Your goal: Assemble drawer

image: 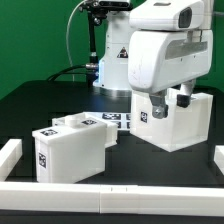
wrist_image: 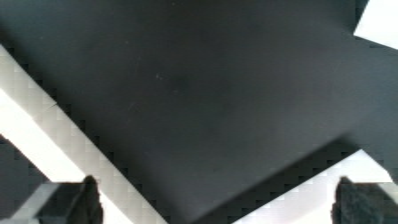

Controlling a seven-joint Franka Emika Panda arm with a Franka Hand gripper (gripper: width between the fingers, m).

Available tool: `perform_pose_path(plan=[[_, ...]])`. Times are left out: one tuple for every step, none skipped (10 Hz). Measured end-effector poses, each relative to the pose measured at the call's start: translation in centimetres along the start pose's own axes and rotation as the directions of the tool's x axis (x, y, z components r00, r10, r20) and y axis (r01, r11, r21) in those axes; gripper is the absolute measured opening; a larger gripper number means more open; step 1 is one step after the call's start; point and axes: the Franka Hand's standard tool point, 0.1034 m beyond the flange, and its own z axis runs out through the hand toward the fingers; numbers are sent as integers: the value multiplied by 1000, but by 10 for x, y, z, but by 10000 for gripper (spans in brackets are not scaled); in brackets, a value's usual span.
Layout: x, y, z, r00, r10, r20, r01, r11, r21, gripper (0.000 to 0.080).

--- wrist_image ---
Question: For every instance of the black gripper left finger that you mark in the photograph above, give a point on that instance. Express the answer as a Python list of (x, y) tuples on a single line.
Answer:
[(62, 204)]

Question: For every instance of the white front fence rail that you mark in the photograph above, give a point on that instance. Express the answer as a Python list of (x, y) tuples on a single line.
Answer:
[(53, 144)]

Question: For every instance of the white fence block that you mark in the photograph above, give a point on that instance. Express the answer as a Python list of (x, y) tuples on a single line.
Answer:
[(302, 206), (377, 26)]

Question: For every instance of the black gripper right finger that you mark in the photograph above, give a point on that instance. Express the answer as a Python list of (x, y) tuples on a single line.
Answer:
[(366, 203)]

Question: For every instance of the white left fence block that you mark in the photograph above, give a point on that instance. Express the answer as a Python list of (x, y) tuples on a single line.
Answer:
[(302, 206)]

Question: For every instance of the white right fence block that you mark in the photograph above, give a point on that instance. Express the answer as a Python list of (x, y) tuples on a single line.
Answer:
[(377, 26)]

